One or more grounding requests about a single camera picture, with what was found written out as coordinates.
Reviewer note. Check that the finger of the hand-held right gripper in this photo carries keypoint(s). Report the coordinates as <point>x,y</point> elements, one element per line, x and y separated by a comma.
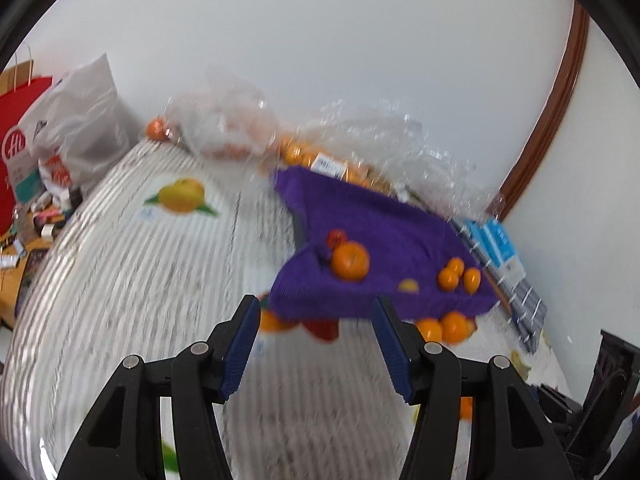
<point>555,400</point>

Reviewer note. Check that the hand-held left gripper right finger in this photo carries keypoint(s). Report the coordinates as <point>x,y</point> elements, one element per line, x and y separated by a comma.
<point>392,355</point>

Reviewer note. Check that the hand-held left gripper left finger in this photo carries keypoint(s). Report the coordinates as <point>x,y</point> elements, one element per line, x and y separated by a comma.
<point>240,350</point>

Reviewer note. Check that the small brown round fruit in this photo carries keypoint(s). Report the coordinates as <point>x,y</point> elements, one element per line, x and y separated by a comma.
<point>409,286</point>

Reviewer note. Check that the large mandarin orange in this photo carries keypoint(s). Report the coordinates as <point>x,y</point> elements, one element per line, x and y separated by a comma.
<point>350,260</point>

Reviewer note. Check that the purple towel lined tray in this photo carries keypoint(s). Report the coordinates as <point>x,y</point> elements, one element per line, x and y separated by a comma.
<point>390,225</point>

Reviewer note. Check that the small red fruit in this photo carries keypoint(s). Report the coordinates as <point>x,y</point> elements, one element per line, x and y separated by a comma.
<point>336,237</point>

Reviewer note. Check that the grey plaid cloth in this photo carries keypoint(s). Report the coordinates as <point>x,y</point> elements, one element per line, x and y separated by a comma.
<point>520,300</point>

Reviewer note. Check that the fruit print tablecloth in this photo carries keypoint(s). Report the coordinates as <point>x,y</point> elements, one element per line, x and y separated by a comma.
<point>150,285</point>

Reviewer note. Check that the blue tissue box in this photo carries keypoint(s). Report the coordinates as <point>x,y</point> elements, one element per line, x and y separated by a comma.
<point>500,242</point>

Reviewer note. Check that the plastic bag of oranges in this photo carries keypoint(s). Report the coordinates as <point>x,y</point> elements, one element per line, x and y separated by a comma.
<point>425,160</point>

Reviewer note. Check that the clear bag of oranges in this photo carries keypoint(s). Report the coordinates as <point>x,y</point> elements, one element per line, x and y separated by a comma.
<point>310,155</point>

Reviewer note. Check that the black remote control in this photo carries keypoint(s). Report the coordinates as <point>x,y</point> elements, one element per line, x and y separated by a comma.
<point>27,277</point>

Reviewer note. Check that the crumpled clear plastic bag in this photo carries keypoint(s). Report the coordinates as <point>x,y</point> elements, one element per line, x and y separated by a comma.
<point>225,120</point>

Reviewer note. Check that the pile of small cosmetics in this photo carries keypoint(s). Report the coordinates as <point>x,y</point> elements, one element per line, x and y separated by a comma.
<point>50,210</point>

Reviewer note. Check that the wooden nightstand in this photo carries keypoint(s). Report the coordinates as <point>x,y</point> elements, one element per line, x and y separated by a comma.
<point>10,280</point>

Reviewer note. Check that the red white packet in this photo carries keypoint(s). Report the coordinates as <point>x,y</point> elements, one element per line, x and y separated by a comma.
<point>55,172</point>

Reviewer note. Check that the teal white box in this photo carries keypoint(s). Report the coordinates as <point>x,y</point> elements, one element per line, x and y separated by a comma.
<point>25,180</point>

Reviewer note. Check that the white plastic bag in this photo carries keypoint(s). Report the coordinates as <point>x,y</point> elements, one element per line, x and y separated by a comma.
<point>85,115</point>

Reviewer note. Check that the red paper bag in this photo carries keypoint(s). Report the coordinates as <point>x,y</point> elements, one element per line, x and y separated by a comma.
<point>15,160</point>

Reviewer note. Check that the brown wooden door frame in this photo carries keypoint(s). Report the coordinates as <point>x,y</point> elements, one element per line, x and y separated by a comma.
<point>555,110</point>

